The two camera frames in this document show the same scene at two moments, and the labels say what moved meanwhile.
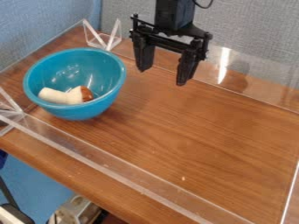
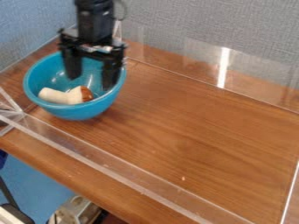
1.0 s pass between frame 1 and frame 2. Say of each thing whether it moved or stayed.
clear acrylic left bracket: stayed
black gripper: moved
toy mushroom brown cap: stayed
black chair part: stayed
